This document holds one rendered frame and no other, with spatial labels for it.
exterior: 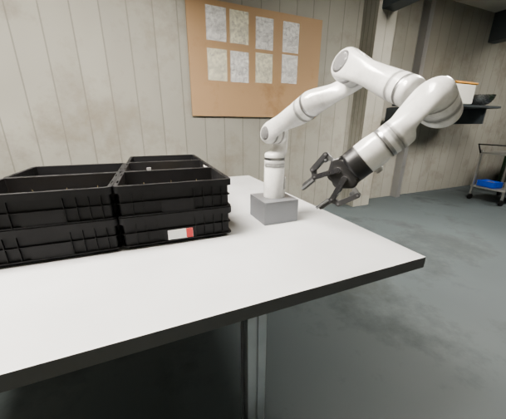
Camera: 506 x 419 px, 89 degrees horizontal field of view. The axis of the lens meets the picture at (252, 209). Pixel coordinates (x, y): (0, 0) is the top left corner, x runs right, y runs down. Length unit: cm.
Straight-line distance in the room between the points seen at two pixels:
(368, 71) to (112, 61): 254
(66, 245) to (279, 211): 79
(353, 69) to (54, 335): 94
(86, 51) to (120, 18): 42
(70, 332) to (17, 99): 259
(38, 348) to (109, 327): 12
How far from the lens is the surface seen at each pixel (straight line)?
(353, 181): 64
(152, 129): 296
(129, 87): 297
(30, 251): 106
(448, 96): 63
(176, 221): 98
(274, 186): 115
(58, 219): 100
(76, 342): 68
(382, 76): 74
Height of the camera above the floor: 112
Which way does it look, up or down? 18 degrees down
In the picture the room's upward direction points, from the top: straight up
